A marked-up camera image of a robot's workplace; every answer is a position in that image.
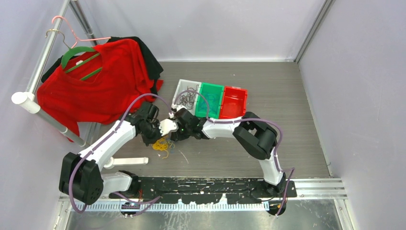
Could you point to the green plastic bin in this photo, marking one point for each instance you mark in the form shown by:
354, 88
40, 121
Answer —
213, 94

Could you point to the red shirt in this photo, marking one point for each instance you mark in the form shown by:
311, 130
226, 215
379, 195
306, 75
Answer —
99, 91

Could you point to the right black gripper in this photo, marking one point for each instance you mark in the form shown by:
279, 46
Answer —
176, 135

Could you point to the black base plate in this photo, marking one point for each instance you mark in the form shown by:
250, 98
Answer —
197, 190

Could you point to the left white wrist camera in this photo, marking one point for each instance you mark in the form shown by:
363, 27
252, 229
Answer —
167, 126

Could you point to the pink clothes hanger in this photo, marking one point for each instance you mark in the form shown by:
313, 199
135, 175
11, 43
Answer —
77, 38

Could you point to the red plastic bin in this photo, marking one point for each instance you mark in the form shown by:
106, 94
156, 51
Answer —
234, 102

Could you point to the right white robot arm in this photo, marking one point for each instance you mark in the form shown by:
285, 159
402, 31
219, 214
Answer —
255, 135

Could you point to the white plastic bin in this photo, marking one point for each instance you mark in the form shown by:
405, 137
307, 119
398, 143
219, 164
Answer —
186, 94

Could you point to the black garment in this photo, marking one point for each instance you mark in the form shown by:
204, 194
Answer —
154, 68

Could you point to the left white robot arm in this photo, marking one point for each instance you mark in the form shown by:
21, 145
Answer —
81, 178

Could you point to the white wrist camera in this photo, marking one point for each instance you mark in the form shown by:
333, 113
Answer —
176, 110
167, 126

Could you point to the metal clothes rack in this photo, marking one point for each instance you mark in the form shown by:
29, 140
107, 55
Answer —
26, 99

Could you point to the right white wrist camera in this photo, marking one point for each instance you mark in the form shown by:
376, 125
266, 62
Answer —
176, 110

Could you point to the white rack foot bar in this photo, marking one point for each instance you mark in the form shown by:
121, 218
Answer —
128, 161

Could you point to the gold wire hanger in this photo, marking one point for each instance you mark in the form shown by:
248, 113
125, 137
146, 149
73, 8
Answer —
57, 36

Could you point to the green clothes hanger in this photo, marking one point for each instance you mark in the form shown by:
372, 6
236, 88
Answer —
74, 51

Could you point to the aluminium rail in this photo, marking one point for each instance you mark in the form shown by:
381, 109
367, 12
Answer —
307, 190

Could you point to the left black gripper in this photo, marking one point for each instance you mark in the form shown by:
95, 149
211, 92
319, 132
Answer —
146, 140

